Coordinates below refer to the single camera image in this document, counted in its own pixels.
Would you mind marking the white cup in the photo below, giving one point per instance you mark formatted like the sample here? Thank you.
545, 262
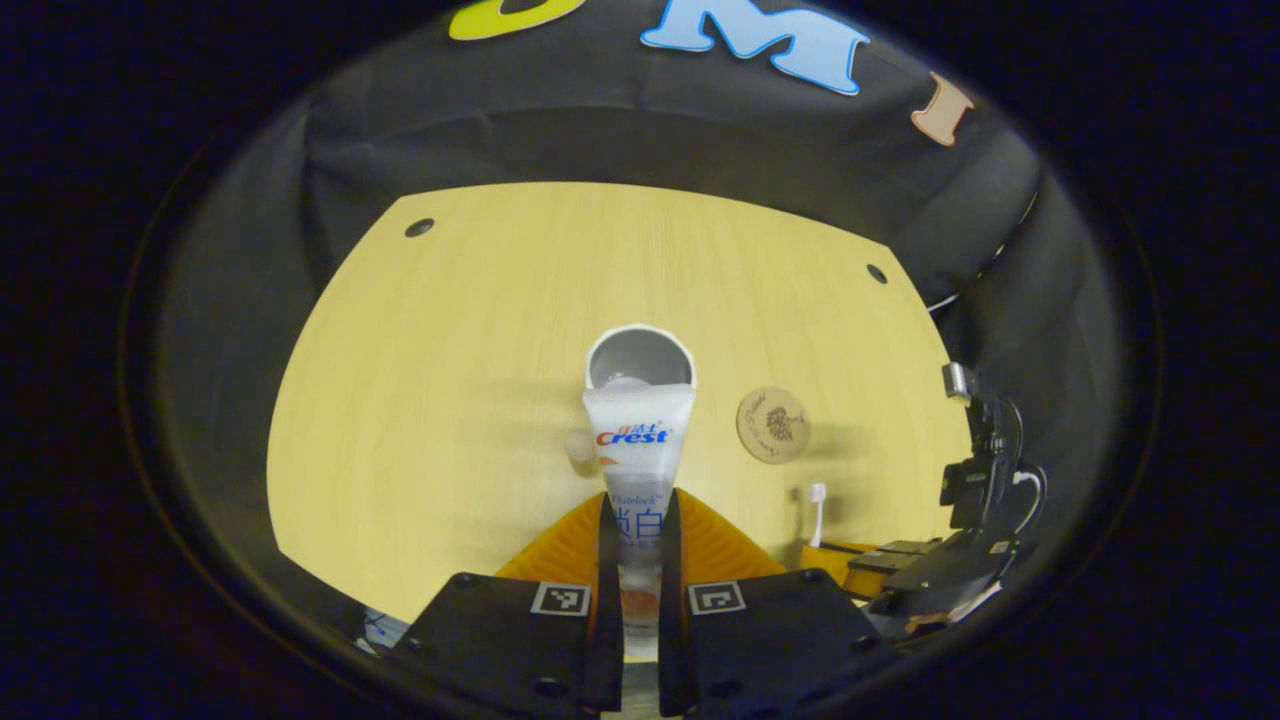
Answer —
640, 350

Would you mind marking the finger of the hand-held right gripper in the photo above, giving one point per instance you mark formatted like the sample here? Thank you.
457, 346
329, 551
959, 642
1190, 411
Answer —
910, 548
835, 565

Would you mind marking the round wooden coaster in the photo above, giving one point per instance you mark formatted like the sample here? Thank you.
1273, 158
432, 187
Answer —
773, 425

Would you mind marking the white toothpaste tube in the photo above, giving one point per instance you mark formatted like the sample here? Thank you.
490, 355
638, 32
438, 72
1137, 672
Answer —
638, 440

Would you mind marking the wooden desktop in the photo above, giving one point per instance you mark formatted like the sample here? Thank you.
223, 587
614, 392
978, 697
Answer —
450, 400

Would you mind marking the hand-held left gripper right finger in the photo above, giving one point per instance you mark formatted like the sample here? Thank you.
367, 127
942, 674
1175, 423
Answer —
671, 600

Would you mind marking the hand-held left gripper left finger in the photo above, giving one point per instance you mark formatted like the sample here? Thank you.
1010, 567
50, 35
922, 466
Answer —
609, 600

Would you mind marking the black backdrop cloth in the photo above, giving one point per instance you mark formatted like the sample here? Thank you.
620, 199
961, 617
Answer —
600, 140

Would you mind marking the pale pink toothbrush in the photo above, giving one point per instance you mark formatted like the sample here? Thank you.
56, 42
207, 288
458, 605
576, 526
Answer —
817, 515

